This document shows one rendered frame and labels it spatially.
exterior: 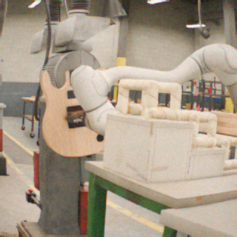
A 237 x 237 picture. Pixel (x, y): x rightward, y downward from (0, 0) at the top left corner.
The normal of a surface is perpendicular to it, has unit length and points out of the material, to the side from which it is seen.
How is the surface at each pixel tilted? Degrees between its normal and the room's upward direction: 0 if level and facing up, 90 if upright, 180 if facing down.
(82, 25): 90
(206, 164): 90
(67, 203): 90
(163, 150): 90
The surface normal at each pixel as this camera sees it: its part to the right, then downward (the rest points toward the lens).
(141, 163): -0.89, -0.04
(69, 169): 0.41, 0.08
